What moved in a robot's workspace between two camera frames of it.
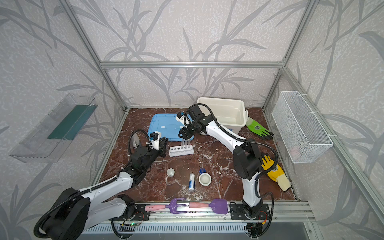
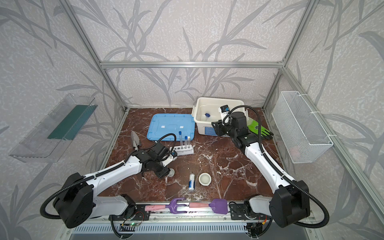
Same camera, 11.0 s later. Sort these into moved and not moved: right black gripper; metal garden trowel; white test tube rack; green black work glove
Moved: right black gripper
Not moved: metal garden trowel; green black work glove; white test tube rack
